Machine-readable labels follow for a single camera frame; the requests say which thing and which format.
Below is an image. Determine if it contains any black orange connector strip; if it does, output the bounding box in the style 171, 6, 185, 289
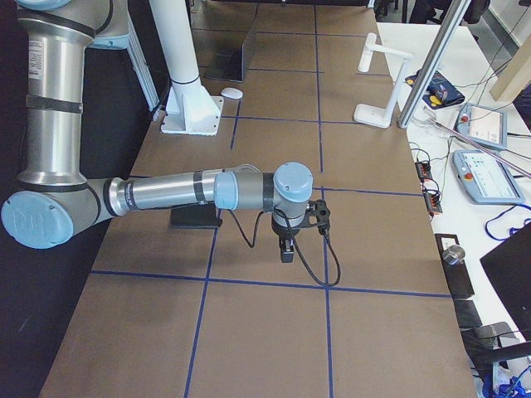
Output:
415, 160, 442, 218

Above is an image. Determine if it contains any white computer mouse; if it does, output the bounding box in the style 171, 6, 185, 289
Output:
221, 87, 243, 100

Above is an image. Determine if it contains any blue yellow pouch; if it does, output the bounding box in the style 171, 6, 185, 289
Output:
422, 71, 465, 109

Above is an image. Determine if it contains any grey laptop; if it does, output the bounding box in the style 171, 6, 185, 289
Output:
204, 16, 257, 83

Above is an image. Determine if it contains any white desk lamp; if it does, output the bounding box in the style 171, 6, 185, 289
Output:
353, 32, 414, 128

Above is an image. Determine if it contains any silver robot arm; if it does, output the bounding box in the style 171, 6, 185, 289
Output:
1, 1, 313, 263

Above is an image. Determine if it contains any far teach pendant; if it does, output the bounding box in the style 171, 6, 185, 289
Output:
454, 104, 508, 150

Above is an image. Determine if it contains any teach pendant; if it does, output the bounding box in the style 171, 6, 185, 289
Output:
454, 104, 508, 150
451, 150, 525, 205

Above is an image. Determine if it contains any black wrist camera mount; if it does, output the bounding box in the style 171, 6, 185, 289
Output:
300, 199, 331, 236

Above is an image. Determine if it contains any aluminium frame post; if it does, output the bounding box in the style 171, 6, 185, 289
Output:
397, 0, 471, 129

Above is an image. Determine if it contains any near teach pendant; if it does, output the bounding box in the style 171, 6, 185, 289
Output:
451, 150, 525, 205

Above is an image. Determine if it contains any silver metal cylinder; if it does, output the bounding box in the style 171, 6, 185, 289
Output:
441, 245, 465, 266

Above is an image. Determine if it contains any black monitor corner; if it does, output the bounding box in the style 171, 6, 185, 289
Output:
480, 225, 531, 340

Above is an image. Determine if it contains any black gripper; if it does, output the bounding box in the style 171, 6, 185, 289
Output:
271, 214, 295, 264

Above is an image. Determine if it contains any black mouse pad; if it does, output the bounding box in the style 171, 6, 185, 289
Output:
169, 204, 222, 229

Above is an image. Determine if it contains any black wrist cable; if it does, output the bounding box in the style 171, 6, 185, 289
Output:
227, 206, 342, 288

